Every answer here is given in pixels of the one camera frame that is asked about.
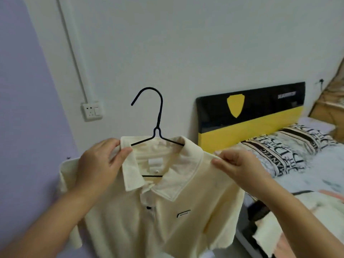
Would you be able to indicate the person's right hand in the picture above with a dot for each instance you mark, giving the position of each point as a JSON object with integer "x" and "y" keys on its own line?
{"x": 244, "y": 171}

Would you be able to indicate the person's left hand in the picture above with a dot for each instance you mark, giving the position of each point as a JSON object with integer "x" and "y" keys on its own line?
{"x": 94, "y": 169}

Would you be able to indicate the cream lace-up knit sweater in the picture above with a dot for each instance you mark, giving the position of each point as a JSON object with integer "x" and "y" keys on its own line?
{"x": 322, "y": 206}

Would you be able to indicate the pale yellow polo shirt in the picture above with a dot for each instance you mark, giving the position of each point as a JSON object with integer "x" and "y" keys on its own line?
{"x": 161, "y": 225}

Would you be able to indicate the lilac wardrobe door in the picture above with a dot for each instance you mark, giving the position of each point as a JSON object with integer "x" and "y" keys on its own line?
{"x": 27, "y": 104}

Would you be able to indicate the person's left forearm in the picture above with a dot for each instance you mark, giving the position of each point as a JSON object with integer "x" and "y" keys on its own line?
{"x": 40, "y": 231}

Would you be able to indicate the person's right forearm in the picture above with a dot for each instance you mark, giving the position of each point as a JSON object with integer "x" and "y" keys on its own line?
{"x": 303, "y": 228}

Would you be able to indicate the black white printed pillow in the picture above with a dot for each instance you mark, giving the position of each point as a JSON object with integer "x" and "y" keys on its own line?
{"x": 282, "y": 155}
{"x": 314, "y": 137}

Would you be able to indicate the grey bed sheet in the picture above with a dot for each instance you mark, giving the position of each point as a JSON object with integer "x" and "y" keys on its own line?
{"x": 244, "y": 225}

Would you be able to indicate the yellow black bed headboard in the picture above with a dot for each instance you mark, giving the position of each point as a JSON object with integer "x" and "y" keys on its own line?
{"x": 268, "y": 104}

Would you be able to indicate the white nightstand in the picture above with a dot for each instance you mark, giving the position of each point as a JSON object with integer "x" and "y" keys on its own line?
{"x": 317, "y": 123}

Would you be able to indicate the wooden cabinet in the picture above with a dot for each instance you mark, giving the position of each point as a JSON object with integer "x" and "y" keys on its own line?
{"x": 330, "y": 104}

